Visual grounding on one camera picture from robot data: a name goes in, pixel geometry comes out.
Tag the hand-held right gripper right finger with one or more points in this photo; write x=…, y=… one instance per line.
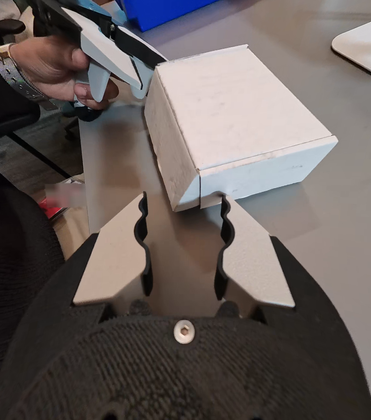
x=257, y=269

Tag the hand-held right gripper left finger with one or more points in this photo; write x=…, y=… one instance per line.
x=113, y=265

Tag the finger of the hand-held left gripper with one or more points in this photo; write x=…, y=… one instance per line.
x=146, y=49
x=106, y=52

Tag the white cardboard box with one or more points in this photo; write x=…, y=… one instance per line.
x=231, y=108

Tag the grey desk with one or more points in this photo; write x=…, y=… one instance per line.
x=353, y=197

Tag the person's left hand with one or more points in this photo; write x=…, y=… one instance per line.
x=50, y=65

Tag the blue plastic bin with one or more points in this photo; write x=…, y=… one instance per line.
x=159, y=14

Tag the small red packet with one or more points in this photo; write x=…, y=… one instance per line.
x=52, y=212

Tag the person's black sweater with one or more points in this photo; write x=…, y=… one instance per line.
x=8, y=262

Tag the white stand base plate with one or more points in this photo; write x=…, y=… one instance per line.
x=369, y=49

